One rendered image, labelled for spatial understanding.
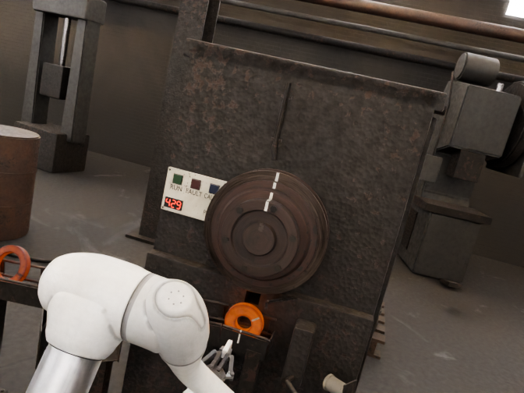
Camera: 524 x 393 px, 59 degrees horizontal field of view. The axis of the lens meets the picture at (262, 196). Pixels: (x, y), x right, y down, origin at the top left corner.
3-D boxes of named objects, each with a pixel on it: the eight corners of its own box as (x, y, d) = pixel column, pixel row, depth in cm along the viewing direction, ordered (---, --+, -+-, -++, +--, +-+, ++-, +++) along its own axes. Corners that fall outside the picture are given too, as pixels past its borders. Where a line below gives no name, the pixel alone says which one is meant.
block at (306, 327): (284, 369, 189) (298, 315, 184) (302, 375, 188) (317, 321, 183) (279, 383, 179) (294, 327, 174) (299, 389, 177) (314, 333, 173)
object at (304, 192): (198, 269, 187) (222, 155, 178) (311, 303, 179) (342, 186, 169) (192, 274, 180) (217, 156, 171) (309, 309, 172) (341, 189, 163)
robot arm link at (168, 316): (220, 321, 95) (161, 299, 98) (221, 275, 82) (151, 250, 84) (192, 381, 87) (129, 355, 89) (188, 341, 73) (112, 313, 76)
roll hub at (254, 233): (217, 260, 173) (233, 189, 168) (289, 282, 169) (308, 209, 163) (213, 265, 168) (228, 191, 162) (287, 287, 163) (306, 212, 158)
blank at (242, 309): (236, 344, 186) (234, 348, 183) (220, 309, 186) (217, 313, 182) (270, 331, 183) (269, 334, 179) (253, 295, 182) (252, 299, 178)
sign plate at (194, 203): (162, 207, 196) (170, 166, 192) (220, 224, 191) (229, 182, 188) (160, 208, 193) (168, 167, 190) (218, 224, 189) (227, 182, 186)
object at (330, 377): (331, 387, 170) (334, 371, 170) (351, 399, 164) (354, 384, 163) (320, 391, 166) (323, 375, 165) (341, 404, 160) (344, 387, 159)
